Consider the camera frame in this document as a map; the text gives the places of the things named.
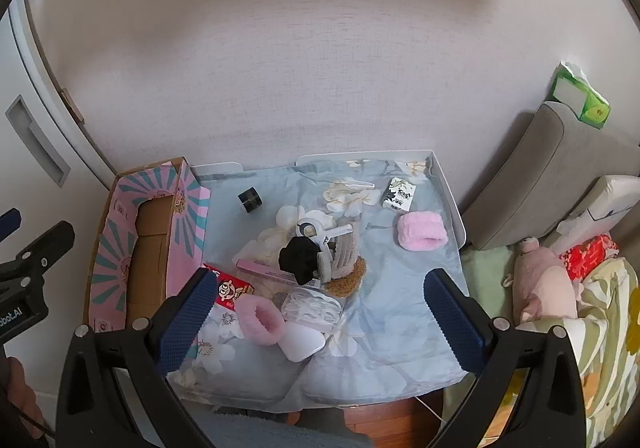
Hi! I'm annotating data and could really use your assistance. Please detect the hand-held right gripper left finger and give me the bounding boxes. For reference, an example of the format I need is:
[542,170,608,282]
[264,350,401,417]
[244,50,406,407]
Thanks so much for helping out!
[56,268,219,448]

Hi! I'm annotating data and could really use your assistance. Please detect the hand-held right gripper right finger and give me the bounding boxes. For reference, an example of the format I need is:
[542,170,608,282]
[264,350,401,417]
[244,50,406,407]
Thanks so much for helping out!
[423,269,587,448]

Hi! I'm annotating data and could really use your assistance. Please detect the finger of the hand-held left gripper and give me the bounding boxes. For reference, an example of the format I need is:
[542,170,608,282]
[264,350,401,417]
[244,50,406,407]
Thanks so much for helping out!
[0,209,22,241]
[0,221,76,299]

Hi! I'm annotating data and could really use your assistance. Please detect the red snack box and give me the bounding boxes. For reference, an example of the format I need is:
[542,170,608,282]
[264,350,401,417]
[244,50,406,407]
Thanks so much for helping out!
[202,264,256,313]

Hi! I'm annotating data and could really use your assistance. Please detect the pink striped cardboard box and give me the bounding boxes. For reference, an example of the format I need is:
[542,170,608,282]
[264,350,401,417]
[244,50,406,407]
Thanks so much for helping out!
[82,157,212,333]

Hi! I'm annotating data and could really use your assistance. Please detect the black and white patterned box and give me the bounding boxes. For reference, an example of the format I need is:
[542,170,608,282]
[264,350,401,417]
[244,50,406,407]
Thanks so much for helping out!
[381,177,417,213]

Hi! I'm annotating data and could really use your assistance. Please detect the person's left hand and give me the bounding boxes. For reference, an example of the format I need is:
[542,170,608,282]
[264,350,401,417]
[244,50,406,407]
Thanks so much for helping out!
[0,357,46,439]

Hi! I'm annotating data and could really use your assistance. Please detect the white door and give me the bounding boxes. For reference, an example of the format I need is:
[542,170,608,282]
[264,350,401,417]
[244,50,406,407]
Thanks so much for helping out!
[0,0,118,399]

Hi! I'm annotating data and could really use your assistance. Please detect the pink fluffy wristband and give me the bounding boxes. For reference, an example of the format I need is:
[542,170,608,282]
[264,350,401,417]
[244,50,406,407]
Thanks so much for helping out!
[235,296,287,348]
[397,211,447,253]

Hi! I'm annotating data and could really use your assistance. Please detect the blue floral cloth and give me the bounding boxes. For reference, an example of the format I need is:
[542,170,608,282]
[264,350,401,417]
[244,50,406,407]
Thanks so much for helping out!
[167,155,476,409]

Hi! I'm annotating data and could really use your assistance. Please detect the pink plush toy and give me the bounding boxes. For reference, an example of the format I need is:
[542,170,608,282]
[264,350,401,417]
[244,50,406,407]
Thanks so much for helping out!
[502,237,581,323]

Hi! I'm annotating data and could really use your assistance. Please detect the brown scrunchie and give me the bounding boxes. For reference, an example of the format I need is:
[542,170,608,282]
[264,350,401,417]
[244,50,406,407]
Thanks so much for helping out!
[325,260,367,299]

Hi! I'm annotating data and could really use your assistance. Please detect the white rounded square case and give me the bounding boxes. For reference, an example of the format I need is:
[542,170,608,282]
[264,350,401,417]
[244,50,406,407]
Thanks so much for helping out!
[282,323,327,363]

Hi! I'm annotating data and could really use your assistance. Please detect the clear floss pick box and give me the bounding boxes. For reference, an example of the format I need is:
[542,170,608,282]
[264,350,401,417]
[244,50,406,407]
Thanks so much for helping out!
[280,287,343,333]

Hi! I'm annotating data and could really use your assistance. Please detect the black scrunchie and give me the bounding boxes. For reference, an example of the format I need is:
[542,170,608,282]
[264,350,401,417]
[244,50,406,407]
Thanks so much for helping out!
[278,237,321,286]

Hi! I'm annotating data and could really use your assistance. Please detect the grey ribbed hair clip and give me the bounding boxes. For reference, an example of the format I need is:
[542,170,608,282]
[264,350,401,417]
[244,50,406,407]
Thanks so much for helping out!
[319,223,359,285]

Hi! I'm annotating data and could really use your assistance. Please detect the red printed cloth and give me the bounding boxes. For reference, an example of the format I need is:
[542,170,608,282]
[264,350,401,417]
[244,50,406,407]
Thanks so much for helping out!
[559,234,621,281]

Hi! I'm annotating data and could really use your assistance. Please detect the green striped blanket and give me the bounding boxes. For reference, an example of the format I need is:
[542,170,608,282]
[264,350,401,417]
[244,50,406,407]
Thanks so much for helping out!
[442,255,640,448]

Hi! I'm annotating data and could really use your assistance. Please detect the white plastic eyelash curler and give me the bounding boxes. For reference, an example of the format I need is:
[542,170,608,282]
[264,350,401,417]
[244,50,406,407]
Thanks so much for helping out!
[295,210,353,253]

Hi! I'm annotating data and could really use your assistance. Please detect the grey padded headboard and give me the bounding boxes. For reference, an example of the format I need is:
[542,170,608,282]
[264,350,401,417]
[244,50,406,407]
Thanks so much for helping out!
[459,101,640,251]

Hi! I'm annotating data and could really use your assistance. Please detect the white pillow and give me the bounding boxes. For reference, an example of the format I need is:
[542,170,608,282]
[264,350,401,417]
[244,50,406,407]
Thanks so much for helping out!
[542,174,640,253]

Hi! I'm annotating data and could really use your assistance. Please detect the green tissue pack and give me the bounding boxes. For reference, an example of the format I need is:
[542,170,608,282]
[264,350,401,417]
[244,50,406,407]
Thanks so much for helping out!
[551,60,612,129]

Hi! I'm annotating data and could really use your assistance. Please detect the white cable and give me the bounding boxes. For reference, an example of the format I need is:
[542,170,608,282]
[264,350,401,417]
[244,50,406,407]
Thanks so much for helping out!
[415,395,446,421]

